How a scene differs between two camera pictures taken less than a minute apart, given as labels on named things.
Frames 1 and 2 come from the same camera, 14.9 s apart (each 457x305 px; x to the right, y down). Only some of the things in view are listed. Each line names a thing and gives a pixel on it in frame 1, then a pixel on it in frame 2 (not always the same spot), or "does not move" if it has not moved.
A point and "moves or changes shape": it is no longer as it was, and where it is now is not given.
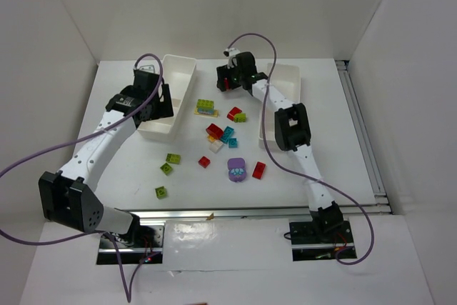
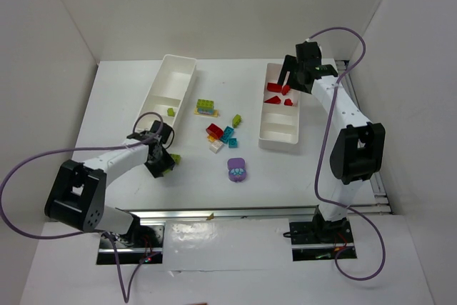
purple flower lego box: x=237 y=173 does not move
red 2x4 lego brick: x=258 y=170 moves or changes shape
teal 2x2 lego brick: x=233 y=143 does not move
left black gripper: x=166 y=101 → x=161 y=166
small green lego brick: x=240 y=118 moves or changes shape
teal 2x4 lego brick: x=227 y=133 does not move
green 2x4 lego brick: x=202 y=103 does not move
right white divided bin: x=285 y=78 does not move
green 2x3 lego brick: x=173 y=158 does not move
